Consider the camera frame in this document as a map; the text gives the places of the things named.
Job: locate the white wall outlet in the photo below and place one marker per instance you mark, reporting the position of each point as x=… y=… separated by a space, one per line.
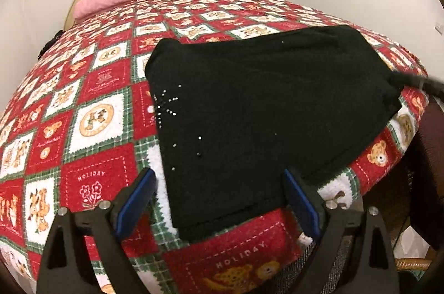
x=439 y=26

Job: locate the red checkered printed blanket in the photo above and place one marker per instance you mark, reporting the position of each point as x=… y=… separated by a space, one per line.
x=86 y=89

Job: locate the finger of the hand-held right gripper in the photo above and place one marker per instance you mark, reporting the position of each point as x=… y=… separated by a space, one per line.
x=412 y=80

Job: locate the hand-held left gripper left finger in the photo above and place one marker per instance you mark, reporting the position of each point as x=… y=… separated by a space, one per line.
x=137 y=200

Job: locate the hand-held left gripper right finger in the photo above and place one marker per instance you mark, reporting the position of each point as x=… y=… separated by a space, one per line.
x=301 y=203

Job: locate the wicker furniture piece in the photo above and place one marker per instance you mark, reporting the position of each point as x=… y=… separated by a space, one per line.
x=412 y=262

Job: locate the black pants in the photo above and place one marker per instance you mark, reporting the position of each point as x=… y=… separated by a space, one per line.
x=260 y=113

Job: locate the dark brown chair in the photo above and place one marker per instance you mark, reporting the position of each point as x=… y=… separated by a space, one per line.
x=426 y=169

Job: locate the black object beside bed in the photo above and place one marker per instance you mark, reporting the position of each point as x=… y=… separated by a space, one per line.
x=48 y=44

